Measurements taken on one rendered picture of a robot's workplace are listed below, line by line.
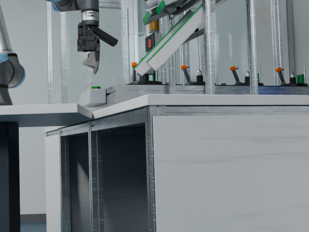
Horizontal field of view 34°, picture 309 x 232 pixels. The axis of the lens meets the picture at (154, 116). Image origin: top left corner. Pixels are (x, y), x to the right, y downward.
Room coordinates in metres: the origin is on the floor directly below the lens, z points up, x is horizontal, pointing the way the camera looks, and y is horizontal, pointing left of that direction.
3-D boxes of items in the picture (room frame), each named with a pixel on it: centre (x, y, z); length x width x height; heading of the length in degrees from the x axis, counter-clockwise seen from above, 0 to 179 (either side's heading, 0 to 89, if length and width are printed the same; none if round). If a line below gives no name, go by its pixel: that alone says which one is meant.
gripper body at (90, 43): (2.09, 0.26, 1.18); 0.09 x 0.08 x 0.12; 110
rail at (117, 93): (2.37, 0.27, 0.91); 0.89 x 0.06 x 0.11; 20
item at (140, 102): (2.32, -0.38, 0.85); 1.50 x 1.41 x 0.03; 20
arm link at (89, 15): (2.09, 0.25, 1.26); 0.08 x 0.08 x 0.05
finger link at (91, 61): (2.08, 0.25, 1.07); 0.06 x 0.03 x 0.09; 110
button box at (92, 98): (2.17, 0.26, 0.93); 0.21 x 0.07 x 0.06; 20
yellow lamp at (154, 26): (2.38, -0.01, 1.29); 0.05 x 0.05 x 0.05
